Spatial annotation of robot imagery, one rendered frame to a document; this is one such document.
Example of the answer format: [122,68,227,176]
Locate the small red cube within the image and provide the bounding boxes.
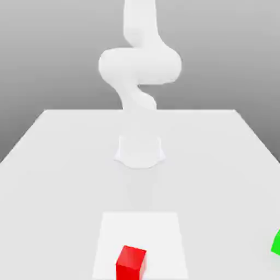
[115,245,147,280]

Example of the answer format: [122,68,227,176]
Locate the small green cube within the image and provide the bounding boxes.
[271,229,280,256]

